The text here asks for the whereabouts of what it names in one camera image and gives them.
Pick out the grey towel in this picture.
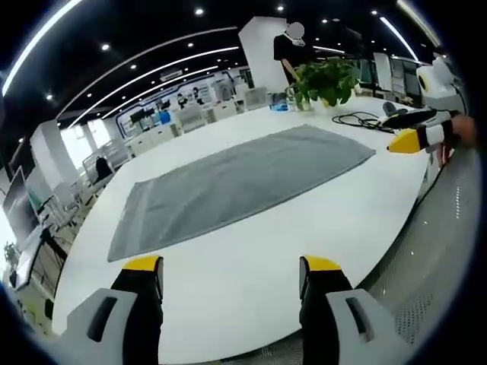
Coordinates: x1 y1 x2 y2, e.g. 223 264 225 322
107 123 377 263

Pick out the person's right hand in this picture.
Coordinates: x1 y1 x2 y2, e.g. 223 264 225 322
436 113 477 165

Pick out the green potted plant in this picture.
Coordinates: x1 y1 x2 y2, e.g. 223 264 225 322
285 57 362 112

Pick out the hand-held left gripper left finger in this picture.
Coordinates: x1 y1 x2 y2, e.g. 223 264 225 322
65 255 165 365

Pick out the white office chair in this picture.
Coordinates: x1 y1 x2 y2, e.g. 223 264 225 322
53 182 87 229

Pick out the computer monitor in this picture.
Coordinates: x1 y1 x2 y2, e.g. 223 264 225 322
2 169 41 244

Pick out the blue packet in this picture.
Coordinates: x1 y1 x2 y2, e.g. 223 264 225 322
268 92 292 112

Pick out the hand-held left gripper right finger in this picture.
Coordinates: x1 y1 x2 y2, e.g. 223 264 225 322
298 255 414 365

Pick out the black cable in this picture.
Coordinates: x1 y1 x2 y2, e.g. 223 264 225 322
332 112 395 134

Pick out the white table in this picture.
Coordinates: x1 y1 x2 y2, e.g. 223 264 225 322
51 97 444 364

